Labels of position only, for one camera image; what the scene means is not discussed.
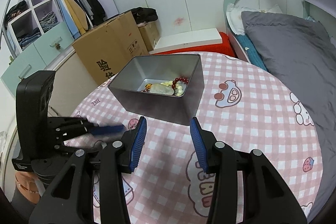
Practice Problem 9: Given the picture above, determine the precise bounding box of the lilac cube shelf unit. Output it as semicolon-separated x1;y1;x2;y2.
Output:
4;0;82;63

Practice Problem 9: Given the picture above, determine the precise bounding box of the large cardboard box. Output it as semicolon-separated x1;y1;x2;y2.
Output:
72;11;148;85

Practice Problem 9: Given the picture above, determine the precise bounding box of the small cardboard box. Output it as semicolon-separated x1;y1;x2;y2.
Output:
138;22;161;51

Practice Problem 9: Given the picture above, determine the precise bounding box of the grey bed duvet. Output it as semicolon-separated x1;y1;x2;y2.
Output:
241;11;335;223

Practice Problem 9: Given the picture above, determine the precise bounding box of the pink checkered tablecloth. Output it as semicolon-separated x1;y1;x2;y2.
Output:
73;53;323;223

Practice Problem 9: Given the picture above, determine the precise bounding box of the grey metal tin box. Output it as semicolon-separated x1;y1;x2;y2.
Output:
108;54;205;126

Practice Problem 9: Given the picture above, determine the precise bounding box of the teal drawer cabinet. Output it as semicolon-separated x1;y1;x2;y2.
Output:
1;22;74;96

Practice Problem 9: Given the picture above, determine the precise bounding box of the person left hand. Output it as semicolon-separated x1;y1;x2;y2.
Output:
15;171;41;203

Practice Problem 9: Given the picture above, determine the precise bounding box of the white pillow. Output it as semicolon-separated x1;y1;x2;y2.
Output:
226;3;245;35

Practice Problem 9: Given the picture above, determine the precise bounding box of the black bag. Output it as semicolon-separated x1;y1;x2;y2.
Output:
131;7;158;24

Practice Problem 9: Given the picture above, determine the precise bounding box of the white red low platform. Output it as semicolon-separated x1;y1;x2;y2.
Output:
149;28;236;57

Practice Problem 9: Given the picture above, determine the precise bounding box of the hanging clothes row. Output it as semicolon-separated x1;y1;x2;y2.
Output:
55;0;106;39

